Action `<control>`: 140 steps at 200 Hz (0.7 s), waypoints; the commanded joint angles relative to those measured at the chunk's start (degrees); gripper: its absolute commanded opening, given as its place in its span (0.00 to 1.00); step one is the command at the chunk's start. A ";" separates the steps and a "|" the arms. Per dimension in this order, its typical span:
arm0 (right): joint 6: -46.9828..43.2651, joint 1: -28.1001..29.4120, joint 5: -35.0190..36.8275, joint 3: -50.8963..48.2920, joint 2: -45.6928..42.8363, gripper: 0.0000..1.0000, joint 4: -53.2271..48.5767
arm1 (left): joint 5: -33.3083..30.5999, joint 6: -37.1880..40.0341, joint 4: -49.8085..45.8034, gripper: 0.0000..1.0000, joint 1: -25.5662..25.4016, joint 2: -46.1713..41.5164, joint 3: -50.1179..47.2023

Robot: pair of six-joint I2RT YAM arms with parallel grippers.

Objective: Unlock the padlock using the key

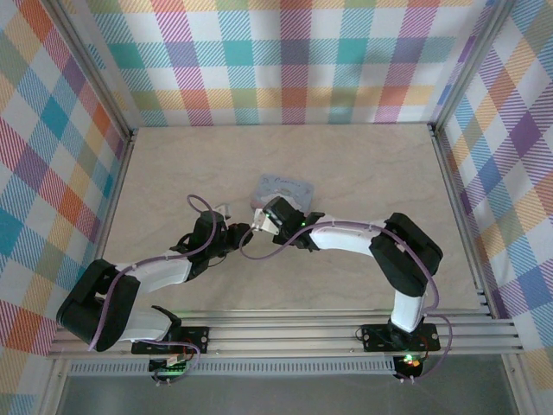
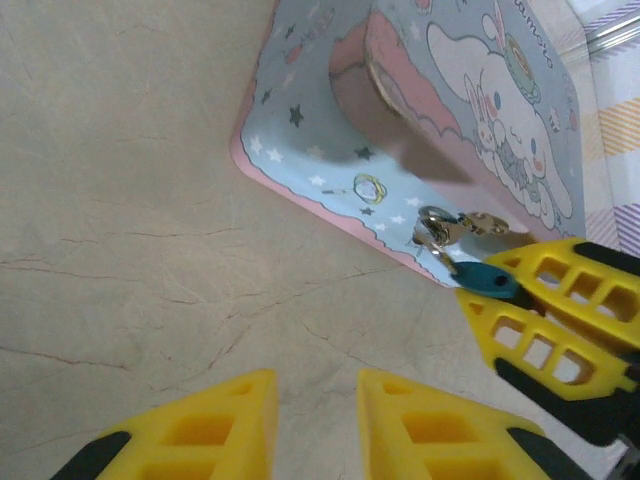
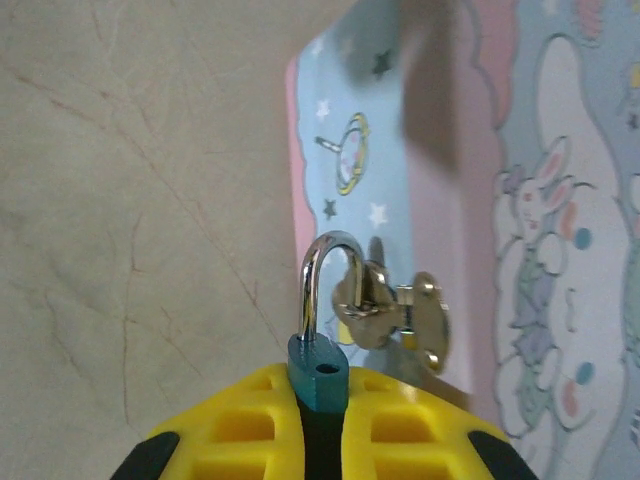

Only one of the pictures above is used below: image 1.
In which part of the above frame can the aluminium right side rail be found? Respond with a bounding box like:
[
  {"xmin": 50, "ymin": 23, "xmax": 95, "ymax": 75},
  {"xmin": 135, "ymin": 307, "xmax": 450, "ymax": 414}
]
[{"xmin": 427, "ymin": 124, "xmax": 498, "ymax": 321}]

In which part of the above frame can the right controller circuit board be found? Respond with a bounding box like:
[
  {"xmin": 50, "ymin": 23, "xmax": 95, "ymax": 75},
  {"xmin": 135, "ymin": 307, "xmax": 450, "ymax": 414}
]
[{"xmin": 396, "ymin": 353, "xmax": 427, "ymax": 374}]

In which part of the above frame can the grey slotted cable duct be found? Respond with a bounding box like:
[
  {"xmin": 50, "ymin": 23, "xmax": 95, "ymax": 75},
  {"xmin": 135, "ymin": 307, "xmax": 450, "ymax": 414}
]
[{"xmin": 68, "ymin": 356, "xmax": 397, "ymax": 378}]

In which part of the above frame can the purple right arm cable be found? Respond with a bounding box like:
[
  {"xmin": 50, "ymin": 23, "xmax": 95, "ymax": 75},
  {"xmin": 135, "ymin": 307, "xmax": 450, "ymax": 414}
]
[{"xmin": 238, "ymin": 220, "xmax": 455, "ymax": 382}]

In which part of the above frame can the aluminium front frame rail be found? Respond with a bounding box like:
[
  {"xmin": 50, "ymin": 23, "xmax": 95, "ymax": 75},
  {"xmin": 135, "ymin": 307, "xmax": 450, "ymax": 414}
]
[{"xmin": 46, "ymin": 309, "xmax": 524, "ymax": 359}]

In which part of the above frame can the left controller circuit board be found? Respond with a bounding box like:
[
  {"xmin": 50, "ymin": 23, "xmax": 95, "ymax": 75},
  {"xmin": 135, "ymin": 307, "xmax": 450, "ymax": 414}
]
[{"xmin": 149, "ymin": 356, "xmax": 192, "ymax": 378}]

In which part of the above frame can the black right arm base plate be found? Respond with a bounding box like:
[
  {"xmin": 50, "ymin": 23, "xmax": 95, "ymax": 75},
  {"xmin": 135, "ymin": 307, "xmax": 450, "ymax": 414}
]
[{"xmin": 361, "ymin": 322, "xmax": 442, "ymax": 353}]

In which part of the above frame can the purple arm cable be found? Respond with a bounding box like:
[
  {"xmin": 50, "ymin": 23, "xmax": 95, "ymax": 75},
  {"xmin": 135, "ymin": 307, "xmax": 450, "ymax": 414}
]
[
  {"xmin": 238, "ymin": 220, "xmax": 455, "ymax": 382},
  {"xmin": 87, "ymin": 195, "xmax": 218, "ymax": 369}
]

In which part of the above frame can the aluminium left frame post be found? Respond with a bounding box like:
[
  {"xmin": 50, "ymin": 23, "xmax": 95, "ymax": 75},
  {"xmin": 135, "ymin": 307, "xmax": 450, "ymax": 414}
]
[{"xmin": 48, "ymin": 0, "xmax": 137, "ymax": 136}]

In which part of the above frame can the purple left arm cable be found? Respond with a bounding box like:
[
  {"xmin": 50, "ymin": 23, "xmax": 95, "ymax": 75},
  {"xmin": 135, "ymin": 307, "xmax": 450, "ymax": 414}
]
[{"xmin": 87, "ymin": 195, "xmax": 218, "ymax": 369}]

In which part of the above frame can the controller circuit board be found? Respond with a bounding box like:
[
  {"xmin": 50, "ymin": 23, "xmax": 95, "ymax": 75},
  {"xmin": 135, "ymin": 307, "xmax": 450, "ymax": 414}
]
[
  {"xmin": 149, "ymin": 356, "xmax": 192, "ymax": 378},
  {"xmin": 396, "ymin": 353, "xmax": 427, "ymax": 374}
]

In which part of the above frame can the aluminium right frame post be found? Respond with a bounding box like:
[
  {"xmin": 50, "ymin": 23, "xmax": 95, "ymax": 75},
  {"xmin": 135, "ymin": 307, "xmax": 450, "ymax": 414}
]
[{"xmin": 430, "ymin": 0, "xmax": 518, "ymax": 131}]

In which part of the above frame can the aluminium frame post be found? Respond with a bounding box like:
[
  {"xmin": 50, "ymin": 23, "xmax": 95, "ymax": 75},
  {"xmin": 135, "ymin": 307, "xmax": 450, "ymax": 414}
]
[
  {"xmin": 48, "ymin": 0, "xmax": 137, "ymax": 136},
  {"xmin": 430, "ymin": 0, "xmax": 518, "ymax": 131}
]

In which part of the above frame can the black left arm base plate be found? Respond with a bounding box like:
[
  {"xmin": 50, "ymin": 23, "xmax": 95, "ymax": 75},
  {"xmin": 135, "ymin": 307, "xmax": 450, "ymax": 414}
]
[{"xmin": 130, "ymin": 326, "xmax": 211, "ymax": 356}]

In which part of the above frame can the aluminium left side rail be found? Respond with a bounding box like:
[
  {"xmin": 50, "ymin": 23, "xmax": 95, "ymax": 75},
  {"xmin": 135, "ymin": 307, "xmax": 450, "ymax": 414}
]
[{"xmin": 73, "ymin": 128, "xmax": 138, "ymax": 323}]

